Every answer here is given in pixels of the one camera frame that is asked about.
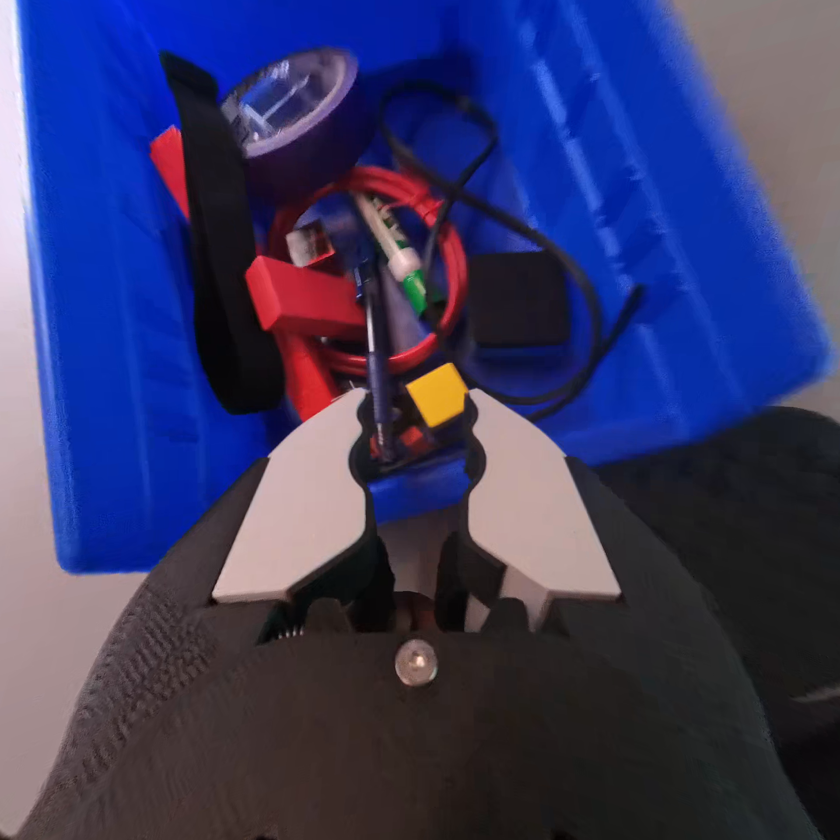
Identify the blue plastic bin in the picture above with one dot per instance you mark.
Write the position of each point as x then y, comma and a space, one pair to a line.
98, 328

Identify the blue pen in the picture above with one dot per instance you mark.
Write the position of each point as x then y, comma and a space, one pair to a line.
379, 380

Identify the red plastic block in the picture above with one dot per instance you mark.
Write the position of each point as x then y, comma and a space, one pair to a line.
308, 295

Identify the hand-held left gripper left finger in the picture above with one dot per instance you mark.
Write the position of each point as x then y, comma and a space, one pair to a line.
308, 499

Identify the purple tape roll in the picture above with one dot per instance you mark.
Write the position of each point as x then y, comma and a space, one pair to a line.
308, 151

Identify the black foam pad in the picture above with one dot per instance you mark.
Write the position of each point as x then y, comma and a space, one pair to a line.
518, 298

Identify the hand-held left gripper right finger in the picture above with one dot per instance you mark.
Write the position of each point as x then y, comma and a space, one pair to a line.
538, 505

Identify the red plastic piece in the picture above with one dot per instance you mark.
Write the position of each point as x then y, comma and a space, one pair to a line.
170, 164

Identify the green capped marker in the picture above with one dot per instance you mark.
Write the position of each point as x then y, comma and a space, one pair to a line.
401, 264

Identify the yellow cube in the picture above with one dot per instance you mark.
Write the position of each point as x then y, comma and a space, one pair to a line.
436, 394

